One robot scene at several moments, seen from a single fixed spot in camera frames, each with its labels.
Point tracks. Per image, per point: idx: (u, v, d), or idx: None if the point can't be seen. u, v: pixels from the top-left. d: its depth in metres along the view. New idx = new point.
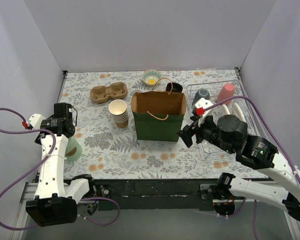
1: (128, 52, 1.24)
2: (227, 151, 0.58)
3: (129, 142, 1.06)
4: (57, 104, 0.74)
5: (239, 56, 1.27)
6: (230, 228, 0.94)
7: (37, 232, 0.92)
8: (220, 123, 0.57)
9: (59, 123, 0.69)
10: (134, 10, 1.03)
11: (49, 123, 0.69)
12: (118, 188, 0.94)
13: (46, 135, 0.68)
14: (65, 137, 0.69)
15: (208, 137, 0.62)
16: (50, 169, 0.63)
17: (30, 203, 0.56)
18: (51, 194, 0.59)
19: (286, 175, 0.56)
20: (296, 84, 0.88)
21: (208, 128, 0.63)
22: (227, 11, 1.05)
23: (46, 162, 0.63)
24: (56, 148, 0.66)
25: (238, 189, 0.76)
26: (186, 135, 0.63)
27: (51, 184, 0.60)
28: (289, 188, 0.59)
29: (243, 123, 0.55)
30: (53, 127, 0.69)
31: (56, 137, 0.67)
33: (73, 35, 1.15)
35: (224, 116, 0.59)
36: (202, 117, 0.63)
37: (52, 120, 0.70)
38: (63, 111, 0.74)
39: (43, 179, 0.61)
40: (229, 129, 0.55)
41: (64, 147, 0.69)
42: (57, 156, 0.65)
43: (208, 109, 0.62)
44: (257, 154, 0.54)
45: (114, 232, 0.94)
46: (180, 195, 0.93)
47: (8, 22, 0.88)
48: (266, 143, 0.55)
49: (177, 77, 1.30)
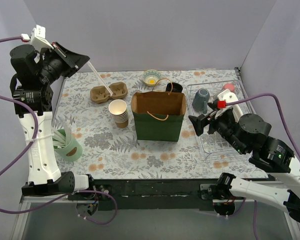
1: (128, 52, 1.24)
2: (238, 151, 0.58)
3: (129, 142, 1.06)
4: (16, 62, 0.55)
5: (239, 55, 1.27)
6: (230, 228, 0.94)
7: (37, 232, 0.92)
8: (242, 123, 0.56)
9: (37, 100, 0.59)
10: (134, 10, 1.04)
11: (24, 99, 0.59)
12: (118, 188, 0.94)
13: (24, 114, 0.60)
14: (47, 113, 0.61)
15: (222, 131, 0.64)
16: (38, 153, 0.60)
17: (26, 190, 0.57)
18: (46, 180, 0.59)
19: None
20: (297, 83, 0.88)
21: (224, 122, 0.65)
22: (227, 10, 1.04)
23: (32, 146, 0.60)
24: (40, 130, 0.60)
25: (239, 189, 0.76)
26: (199, 125, 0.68)
27: (44, 171, 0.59)
28: (299, 193, 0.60)
29: (267, 124, 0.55)
30: (31, 104, 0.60)
31: (38, 117, 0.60)
33: (73, 35, 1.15)
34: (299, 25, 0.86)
35: (245, 115, 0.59)
36: (221, 110, 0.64)
37: (26, 94, 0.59)
38: (30, 69, 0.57)
39: (33, 165, 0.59)
40: (253, 130, 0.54)
41: (49, 123, 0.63)
42: (43, 139, 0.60)
43: (229, 104, 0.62)
44: (274, 158, 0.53)
45: (113, 232, 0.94)
46: (180, 195, 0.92)
47: (8, 23, 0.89)
48: (283, 147, 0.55)
49: (177, 77, 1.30)
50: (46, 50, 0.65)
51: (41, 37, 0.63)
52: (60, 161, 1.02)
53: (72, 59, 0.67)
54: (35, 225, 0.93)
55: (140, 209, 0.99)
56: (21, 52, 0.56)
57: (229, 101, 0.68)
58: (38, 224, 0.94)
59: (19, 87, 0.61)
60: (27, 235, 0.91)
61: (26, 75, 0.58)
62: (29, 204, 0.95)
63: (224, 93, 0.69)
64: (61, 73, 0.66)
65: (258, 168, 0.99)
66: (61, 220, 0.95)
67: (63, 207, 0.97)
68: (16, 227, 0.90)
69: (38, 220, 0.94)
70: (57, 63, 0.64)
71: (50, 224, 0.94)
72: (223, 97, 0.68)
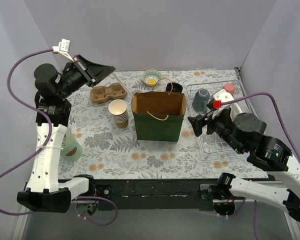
1: (128, 52, 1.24)
2: (236, 151, 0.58)
3: (129, 142, 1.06)
4: (39, 84, 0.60)
5: (239, 55, 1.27)
6: (230, 228, 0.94)
7: (37, 233, 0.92)
8: (237, 122, 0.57)
9: (58, 115, 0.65)
10: (134, 10, 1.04)
11: (46, 110, 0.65)
12: (118, 188, 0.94)
13: (42, 123, 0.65)
14: (61, 126, 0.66)
15: (219, 131, 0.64)
16: (44, 161, 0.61)
17: (21, 195, 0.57)
18: (42, 189, 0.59)
19: (298, 179, 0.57)
20: (297, 83, 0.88)
21: (222, 122, 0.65)
22: (227, 10, 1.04)
23: (40, 153, 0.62)
24: (51, 139, 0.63)
25: (239, 189, 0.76)
26: (196, 125, 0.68)
27: (43, 179, 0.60)
28: (298, 192, 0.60)
29: (262, 123, 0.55)
30: (51, 117, 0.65)
31: (53, 127, 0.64)
33: (73, 35, 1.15)
34: (299, 25, 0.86)
35: (240, 114, 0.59)
36: (218, 110, 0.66)
37: (49, 107, 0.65)
38: (52, 90, 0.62)
39: (36, 171, 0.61)
40: (247, 129, 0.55)
41: (61, 136, 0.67)
42: (52, 148, 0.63)
43: (225, 104, 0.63)
44: (272, 156, 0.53)
45: (113, 232, 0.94)
46: (180, 195, 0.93)
47: (8, 22, 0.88)
48: (281, 145, 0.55)
49: (177, 77, 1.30)
50: (70, 64, 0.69)
51: (64, 51, 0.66)
52: (60, 161, 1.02)
53: (91, 71, 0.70)
54: (36, 225, 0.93)
55: (140, 209, 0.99)
56: (44, 74, 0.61)
57: (224, 100, 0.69)
58: (38, 224, 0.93)
59: (42, 100, 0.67)
60: (27, 235, 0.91)
61: (49, 94, 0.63)
62: None
63: (220, 93, 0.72)
64: (81, 84, 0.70)
65: (258, 168, 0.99)
66: (61, 220, 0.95)
67: None
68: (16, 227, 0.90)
69: (38, 220, 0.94)
70: (77, 77, 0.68)
71: (50, 224, 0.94)
72: (219, 97, 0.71)
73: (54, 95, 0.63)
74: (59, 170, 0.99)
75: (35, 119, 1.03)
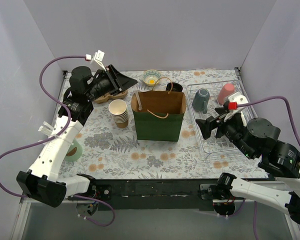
1: (128, 52, 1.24)
2: (247, 155, 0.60)
3: (129, 142, 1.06)
4: (72, 79, 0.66)
5: (239, 55, 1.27)
6: (230, 228, 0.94)
7: (36, 233, 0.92)
8: (250, 128, 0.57)
9: (78, 112, 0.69)
10: (134, 10, 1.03)
11: (70, 105, 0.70)
12: (118, 188, 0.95)
13: (63, 115, 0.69)
14: (78, 123, 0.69)
15: (230, 134, 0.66)
16: (52, 149, 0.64)
17: (22, 174, 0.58)
18: (41, 174, 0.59)
19: None
20: (297, 83, 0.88)
21: (233, 126, 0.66)
22: (227, 10, 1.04)
23: (51, 141, 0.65)
24: (65, 131, 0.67)
25: (240, 190, 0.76)
26: (208, 127, 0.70)
27: (46, 165, 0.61)
28: None
29: (276, 128, 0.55)
30: (73, 112, 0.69)
31: (70, 121, 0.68)
33: (73, 35, 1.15)
34: None
35: (253, 119, 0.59)
36: (232, 113, 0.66)
37: (73, 104, 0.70)
38: (81, 89, 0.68)
39: (42, 156, 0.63)
40: (261, 134, 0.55)
41: (74, 132, 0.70)
42: (63, 140, 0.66)
43: (241, 105, 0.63)
44: (285, 162, 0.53)
45: (113, 232, 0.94)
46: (180, 195, 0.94)
47: (8, 22, 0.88)
48: (294, 152, 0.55)
49: (177, 77, 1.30)
50: (100, 72, 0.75)
51: (98, 60, 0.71)
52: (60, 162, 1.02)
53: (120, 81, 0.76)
54: (35, 226, 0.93)
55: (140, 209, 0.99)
56: (79, 73, 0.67)
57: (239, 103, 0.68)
58: (38, 224, 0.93)
59: (70, 97, 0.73)
60: (27, 236, 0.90)
61: (78, 92, 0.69)
62: (29, 205, 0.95)
63: (235, 95, 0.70)
64: (107, 91, 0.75)
65: (258, 168, 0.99)
66: (61, 220, 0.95)
67: (63, 207, 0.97)
68: (16, 227, 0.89)
69: (37, 220, 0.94)
70: (105, 84, 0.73)
71: (50, 224, 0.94)
72: (234, 99, 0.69)
73: (82, 93, 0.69)
74: (59, 170, 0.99)
75: (34, 119, 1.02)
